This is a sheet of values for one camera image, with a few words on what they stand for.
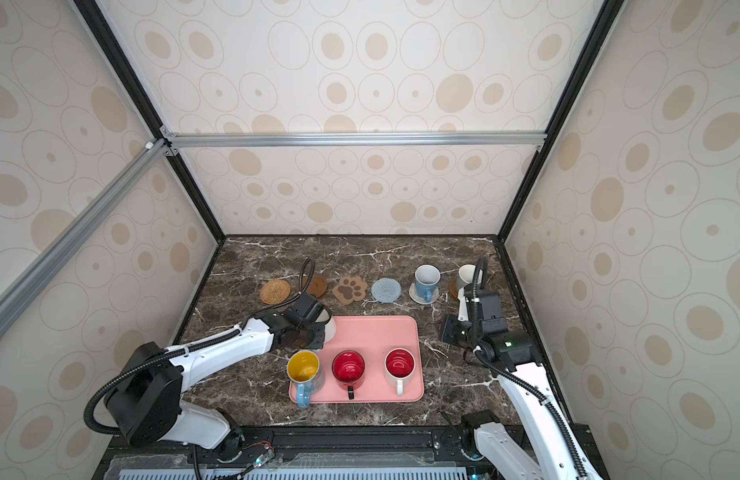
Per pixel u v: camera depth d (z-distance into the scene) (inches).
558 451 15.9
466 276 38.4
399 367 33.7
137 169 31.1
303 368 32.7
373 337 36.3
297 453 28.7
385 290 40.7
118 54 28.8
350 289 40.7
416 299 39.6
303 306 27.0
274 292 40.5
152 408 16.3
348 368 33.6
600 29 27.6
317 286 41.2
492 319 21.4
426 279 38.5
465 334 24.1
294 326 25.2
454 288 40.4
